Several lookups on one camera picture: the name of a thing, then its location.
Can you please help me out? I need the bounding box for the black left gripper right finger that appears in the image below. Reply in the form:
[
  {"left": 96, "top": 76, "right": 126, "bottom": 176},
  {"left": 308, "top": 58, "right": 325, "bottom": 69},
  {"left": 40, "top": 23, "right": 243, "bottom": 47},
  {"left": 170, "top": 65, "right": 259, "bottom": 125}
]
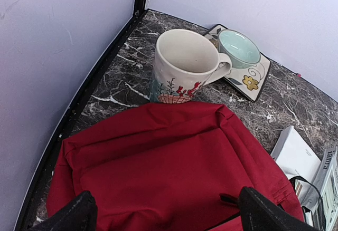
[{"left": 238, "top": 187, "right": 315, "bottom": 231}]

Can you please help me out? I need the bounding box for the square floral ceramic plate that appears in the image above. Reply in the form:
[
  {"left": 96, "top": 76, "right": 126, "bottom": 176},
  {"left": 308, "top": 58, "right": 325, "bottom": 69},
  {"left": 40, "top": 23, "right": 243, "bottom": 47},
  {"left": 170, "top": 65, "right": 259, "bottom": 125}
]
[{"left": 203, "top": 24, "right": 271, "bottom": 102}]

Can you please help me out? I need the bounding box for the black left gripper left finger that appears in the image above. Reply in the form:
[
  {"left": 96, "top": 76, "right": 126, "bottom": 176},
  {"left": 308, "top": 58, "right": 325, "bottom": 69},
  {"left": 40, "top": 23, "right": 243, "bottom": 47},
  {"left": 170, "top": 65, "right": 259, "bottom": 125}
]
[{"left": 29, "top": 191, "right": 98, "bottom": 231}]

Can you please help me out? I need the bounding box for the white mug with coral print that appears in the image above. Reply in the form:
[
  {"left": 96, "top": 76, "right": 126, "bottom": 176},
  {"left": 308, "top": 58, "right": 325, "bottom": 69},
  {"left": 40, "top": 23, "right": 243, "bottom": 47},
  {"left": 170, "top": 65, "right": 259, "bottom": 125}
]
[{"left": 149, "top": 29, "right": 232, "bottom": 104}]

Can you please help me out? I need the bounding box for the light green ceramic bowl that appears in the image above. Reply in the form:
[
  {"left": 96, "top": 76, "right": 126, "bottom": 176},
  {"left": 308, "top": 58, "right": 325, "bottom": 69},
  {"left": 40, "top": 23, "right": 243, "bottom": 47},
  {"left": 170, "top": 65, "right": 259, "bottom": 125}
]
[{"left": 218, "top": 29, "right": 261, "bottom": 69}]

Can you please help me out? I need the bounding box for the red student backpack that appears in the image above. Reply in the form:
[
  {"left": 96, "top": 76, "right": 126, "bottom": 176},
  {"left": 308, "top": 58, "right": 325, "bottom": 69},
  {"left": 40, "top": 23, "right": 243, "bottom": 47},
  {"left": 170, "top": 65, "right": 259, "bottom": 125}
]
[{"left": 46, "top": 102, "right": 304, "bottom": 230}]

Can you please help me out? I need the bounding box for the grey ianra magazine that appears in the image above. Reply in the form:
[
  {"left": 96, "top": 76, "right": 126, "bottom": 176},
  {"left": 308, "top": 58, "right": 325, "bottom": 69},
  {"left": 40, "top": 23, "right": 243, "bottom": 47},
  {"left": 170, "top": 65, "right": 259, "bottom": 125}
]
[{"left": 302, "top": 147, "right": 337, "bottom": 230}]

